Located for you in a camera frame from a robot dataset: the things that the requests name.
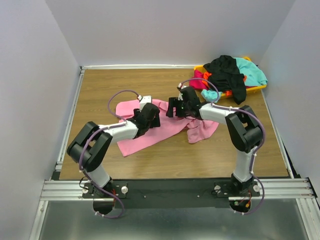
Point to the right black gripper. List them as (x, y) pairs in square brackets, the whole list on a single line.
[(173, 102)]

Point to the teal t shirt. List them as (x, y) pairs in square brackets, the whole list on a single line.
[(256, 79)]

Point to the magenta t shirt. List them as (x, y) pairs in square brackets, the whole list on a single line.
[(197, 81)]

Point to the yellow plastic bin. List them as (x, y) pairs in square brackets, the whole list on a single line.
[(254, 80)]

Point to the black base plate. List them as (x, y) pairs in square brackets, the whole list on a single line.
[(181, 192)]

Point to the pink t shirt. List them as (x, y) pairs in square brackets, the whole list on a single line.
[(197, 130)]

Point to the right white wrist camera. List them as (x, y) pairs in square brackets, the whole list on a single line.
[(180, 88)]

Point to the orange t shirt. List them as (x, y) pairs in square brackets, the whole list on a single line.
[(227, 93)]

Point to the black t shirt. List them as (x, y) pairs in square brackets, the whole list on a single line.
[(225, 76)]

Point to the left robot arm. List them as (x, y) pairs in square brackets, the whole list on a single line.
[(90, 146)]

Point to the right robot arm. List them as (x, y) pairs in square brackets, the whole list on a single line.
[(246, 132)]

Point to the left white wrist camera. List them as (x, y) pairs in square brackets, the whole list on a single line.
[(143, 100)]

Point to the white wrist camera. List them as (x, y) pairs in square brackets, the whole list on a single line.
[(180, 88), (143, 100)]

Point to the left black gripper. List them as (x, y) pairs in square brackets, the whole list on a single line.
[(156, 122)]

